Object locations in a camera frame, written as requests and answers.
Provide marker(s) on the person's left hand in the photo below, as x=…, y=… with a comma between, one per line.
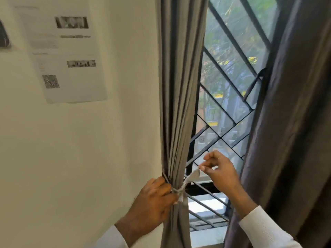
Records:
x=150, y=209

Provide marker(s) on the person's right hand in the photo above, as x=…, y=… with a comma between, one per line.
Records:
x=222, y=173

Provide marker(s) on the light grey curtain tie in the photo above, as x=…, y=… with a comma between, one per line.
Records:
x=192, y=175

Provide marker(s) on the dark grey curtain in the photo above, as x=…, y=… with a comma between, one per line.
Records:
x=284, y=126

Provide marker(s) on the light grey curtain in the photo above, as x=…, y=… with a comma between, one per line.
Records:
x=181, y=74

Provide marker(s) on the person's left forearm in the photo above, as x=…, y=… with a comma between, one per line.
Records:
x=111, y=241

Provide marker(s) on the person's right forearm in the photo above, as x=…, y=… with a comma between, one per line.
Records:
x=263, y=232

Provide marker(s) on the white printed paper sheet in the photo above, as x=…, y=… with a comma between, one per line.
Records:
x=77, y=87

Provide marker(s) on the black wall sign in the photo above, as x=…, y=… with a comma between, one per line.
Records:
x=3, y=38

